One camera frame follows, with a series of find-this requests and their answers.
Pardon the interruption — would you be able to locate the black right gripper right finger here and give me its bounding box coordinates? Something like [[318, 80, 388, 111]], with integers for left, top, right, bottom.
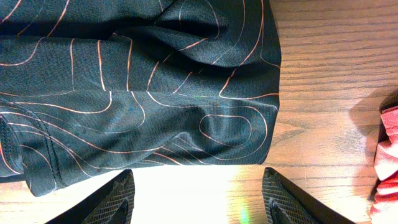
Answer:
[[262, 167, 353, 224]]

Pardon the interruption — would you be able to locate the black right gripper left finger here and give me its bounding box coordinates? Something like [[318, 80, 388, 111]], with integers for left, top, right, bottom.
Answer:
[[46, 170, 135, 224]]

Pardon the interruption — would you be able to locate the black printed jersey shirt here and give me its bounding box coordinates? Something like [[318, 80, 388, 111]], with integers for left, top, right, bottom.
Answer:
[[1, 0, 281, 196]]

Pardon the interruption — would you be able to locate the red shirt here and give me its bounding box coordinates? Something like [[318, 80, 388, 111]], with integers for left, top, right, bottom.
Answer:
[[370, 106, 397, 224]]

